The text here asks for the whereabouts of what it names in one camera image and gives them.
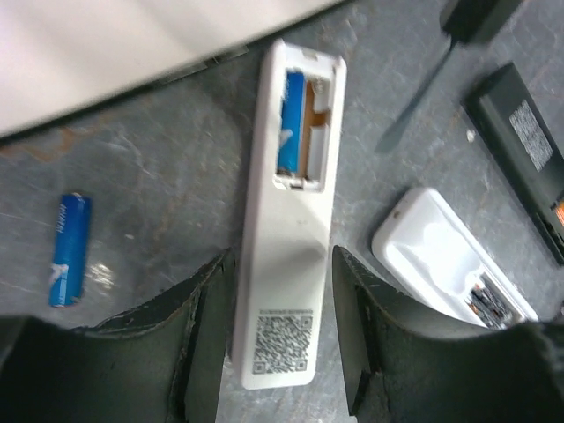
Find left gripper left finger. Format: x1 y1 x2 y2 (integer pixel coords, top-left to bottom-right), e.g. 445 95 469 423
1 251 234 422

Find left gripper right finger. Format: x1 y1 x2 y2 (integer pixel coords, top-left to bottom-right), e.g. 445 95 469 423
331 246 563 422

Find blue battery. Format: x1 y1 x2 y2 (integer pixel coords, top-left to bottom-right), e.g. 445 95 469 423
277 71 305 174
48 192 92 308

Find slim white remote control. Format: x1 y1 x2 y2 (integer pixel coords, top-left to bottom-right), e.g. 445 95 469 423
231 40 347 390

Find orange handled screwdriver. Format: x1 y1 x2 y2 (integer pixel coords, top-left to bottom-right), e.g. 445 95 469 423
374 0 525 155

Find wide white remote control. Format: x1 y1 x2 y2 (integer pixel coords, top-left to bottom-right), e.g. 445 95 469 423
371 188 538 330

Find orange batteries in black remote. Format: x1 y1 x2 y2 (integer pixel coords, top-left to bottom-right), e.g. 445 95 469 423
552 200 564 231

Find blue battery in remote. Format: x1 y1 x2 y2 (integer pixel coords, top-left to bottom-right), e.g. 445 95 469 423
277 71 305 174

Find black remote control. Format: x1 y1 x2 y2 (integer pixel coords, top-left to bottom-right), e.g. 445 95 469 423
463 62 563 265

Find white square plate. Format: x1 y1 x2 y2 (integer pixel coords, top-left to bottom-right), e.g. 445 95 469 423
1 1 332 143

